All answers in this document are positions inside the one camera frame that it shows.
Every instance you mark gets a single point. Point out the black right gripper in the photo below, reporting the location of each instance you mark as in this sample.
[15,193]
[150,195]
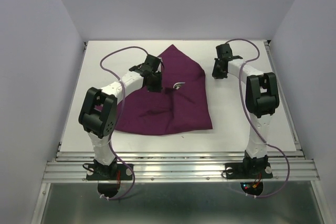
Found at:
[214,73]

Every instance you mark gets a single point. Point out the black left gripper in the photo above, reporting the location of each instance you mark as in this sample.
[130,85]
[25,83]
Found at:
[158,88]

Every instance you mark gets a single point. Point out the steel instrument tray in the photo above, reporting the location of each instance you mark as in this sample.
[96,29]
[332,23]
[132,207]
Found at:
[178,85]

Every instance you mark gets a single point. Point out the purple cloth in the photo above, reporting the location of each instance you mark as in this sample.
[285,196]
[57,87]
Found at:
[170,111]

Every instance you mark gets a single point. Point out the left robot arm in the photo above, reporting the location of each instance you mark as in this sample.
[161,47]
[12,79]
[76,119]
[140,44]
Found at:
[99,111]

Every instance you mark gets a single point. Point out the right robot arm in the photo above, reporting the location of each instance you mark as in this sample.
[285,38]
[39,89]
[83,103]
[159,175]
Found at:
[258,92]

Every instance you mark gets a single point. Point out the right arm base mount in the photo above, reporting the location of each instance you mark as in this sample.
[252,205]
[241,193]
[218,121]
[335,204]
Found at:
[251,171]

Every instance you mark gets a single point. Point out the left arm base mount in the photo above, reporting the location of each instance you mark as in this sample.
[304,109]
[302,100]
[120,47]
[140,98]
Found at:
[109,178]

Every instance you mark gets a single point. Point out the aluminium front rail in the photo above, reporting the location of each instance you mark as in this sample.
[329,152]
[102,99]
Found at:
[177,167]

